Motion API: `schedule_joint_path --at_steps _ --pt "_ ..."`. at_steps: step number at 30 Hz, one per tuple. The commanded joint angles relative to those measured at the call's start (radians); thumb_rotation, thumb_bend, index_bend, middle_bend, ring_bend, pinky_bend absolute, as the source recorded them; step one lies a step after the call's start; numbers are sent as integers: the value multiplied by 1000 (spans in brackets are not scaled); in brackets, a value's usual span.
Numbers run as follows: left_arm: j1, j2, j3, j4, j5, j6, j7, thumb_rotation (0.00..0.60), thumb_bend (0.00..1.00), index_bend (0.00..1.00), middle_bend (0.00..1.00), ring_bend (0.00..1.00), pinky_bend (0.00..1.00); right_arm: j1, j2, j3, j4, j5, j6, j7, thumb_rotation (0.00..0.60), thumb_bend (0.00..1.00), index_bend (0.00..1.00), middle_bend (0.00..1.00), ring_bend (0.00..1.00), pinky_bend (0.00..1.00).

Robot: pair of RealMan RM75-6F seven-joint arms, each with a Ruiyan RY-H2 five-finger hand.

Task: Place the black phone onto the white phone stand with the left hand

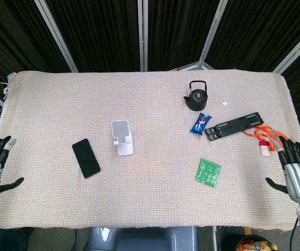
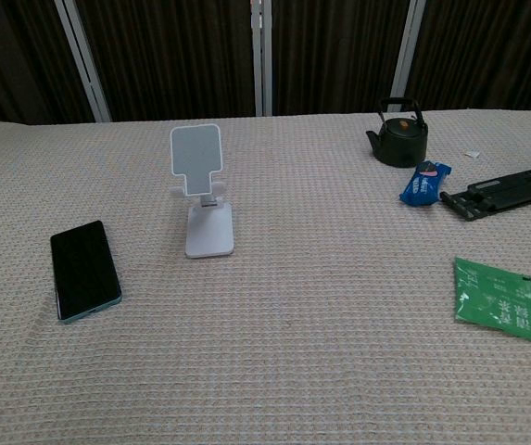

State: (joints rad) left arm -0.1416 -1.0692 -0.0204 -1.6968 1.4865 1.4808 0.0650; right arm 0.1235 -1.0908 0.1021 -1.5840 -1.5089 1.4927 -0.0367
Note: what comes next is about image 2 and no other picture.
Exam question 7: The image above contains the black smartphone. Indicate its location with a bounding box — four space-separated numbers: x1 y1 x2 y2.
49 220 123 324

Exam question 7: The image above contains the white phone stand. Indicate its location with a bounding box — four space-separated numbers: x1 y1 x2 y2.
169 122 236 260

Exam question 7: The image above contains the beige woven tablecloth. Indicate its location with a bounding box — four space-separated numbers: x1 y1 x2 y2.
0 108 531 445

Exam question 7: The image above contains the black teapot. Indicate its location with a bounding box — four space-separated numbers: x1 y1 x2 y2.
365 96 429 168

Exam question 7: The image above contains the blue snack packet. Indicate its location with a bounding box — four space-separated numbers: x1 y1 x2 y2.
398 159 452 208

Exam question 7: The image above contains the black curtain panel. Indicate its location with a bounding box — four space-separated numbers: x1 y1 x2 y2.
0 0 95 125
270 0 411 116
74 0 258 122
406 0 531 111

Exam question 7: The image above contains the black folding laptop stand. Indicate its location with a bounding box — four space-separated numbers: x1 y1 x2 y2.
439 161 531 222

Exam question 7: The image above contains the green foil packet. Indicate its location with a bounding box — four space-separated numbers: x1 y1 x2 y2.
453 256 531 345

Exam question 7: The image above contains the grey screen frame post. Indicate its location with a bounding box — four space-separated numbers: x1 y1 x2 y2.
54 0 112 123
249 0 273 118
390 0 429 113

